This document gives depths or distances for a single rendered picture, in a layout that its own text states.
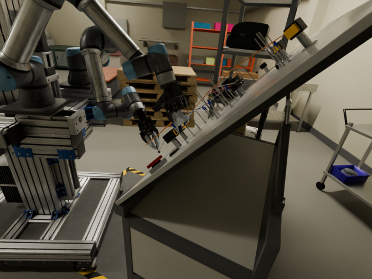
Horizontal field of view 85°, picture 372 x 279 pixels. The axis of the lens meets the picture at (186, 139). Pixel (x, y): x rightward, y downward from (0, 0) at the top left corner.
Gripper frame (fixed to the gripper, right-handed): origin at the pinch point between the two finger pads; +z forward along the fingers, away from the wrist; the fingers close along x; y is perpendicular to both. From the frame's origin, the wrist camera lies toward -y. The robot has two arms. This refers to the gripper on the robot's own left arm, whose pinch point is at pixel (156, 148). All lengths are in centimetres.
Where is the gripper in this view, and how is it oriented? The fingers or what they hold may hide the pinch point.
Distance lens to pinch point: 101.4
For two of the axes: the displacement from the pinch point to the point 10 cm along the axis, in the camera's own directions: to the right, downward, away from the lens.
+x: 8.8, -4.2, 2.1
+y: 0.7, -3.3, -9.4
